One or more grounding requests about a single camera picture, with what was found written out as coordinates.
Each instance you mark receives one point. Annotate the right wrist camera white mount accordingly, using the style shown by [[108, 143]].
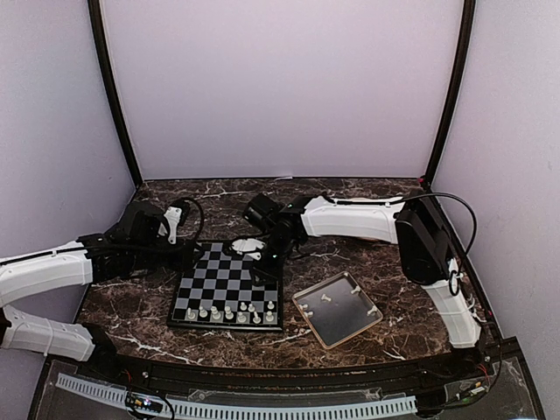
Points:
[[244, 247]]

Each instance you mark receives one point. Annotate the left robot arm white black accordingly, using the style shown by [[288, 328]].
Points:
[[145, 239]]

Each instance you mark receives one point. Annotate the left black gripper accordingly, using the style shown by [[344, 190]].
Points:
[[184, 261]]

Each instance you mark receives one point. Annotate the left black frame post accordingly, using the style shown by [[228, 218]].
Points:
[[107, 75]]

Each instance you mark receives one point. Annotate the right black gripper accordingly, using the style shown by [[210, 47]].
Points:
[[270, 274]]

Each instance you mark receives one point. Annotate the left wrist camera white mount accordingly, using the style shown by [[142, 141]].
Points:
[[169, 227]]

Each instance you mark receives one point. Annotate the white bishop chess piece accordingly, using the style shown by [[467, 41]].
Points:
[[241, 317]]

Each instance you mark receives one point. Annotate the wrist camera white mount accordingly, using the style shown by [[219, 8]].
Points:
[[169, 227], [244, 247]]

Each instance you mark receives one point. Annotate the black grey chessboard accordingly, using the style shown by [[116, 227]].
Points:
[[221, 280]]

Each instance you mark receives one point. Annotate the grey slotted cable duct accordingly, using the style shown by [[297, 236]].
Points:
[[146, 405]]

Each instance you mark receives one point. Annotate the black frame post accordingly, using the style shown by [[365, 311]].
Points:
[[107, 75], [452, 95]]

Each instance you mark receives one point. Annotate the white queen chess piece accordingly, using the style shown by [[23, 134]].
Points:
[[228, 313]]

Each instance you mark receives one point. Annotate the right black frame post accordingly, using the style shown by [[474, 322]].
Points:
[[452, 95]]

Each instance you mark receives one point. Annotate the white king chess piece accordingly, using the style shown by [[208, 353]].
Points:
[[215, 313]]

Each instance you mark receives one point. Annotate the black front rail base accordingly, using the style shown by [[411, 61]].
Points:
[[498, 387]]

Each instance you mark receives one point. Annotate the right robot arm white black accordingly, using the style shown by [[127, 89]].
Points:
[[411, 223]]

